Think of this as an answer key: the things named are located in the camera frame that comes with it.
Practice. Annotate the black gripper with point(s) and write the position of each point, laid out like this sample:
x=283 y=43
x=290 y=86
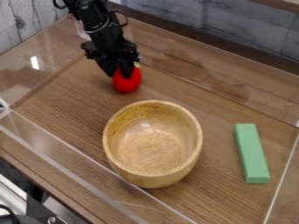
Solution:
x=111 y=49

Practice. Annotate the red strawberry toy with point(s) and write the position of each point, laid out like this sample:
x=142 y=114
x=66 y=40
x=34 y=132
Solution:
x=127 y=85

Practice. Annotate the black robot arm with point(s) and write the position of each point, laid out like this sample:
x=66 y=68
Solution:
x=91 y=12

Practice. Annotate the wooden bowl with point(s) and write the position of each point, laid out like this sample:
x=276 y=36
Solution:
x=152 y=141

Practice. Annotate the green rectangular block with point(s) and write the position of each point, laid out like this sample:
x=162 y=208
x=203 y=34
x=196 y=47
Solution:
x=252 y=157

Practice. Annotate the clear acrylic tray enclosure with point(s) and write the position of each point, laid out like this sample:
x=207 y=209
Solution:
x=59 y=100

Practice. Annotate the black clamp mount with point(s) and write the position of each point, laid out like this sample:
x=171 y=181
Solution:
x=38 y=211

